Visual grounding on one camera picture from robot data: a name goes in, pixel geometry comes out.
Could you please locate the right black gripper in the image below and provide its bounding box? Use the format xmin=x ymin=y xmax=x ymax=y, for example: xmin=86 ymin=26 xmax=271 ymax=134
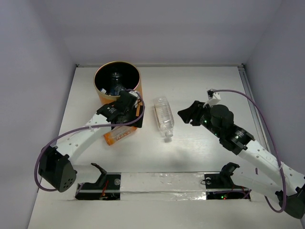
xmin=178 ymin=99 xmax=223 ymax=138

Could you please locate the orange label plastic bottle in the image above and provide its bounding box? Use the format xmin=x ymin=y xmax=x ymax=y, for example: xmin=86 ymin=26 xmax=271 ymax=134
xmin=103 ymin=126 xmax=137 ymax=146

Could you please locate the slim clear plastic bottle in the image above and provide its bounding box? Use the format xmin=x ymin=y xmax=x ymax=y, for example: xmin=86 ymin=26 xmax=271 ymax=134
xmin=111 ymin=72 xmax=122 ymax=88

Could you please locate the blue label plastic bottle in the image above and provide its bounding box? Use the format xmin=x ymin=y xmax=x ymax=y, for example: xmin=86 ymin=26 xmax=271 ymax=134
xmin=100 ymin=86 xmax=124 ymax=96

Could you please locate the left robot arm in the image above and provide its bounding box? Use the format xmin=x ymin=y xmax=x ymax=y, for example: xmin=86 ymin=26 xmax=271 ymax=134
xmin=34 ymin=89 xmax=145 ymax=193

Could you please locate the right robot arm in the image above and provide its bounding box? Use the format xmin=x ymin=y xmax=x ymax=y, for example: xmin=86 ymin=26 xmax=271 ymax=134
xmin=178 ymin=101 xmax=305 ymax=219

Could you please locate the orange cylindrical bin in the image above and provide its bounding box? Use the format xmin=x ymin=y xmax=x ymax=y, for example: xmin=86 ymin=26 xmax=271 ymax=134
xmin=93 ymin=61 xmax=143 ymax=104

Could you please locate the square clear plastic bottle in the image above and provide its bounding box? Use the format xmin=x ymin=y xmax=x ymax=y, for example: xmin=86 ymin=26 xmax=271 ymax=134
xmin=154 ymin=96 xmax=174 ymax=142

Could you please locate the silver taped base bar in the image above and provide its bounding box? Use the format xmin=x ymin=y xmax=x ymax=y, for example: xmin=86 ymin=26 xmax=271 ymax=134
xmin=75 ymin=172 xmax=251 ymax=201

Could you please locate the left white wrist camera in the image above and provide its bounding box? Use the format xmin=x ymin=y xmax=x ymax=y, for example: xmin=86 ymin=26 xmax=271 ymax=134
xmin=127 ymin=89 xmax=142 ymax=101

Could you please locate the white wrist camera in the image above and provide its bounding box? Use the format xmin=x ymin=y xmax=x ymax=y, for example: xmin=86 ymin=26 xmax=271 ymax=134
xmin=205 ymin=89 xmax=221 ymax=107
xmin=127 ymin=89 xmax=142 ymax=101

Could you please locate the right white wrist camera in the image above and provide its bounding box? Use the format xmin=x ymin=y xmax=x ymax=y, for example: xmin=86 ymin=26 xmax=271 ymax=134
xmin=205 ymin=89 xmax=221 ymax=107

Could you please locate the aluminium rail right edge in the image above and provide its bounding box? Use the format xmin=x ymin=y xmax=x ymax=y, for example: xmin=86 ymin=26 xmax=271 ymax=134
xmin=237 ymin=64 xmax=274 ymax=153

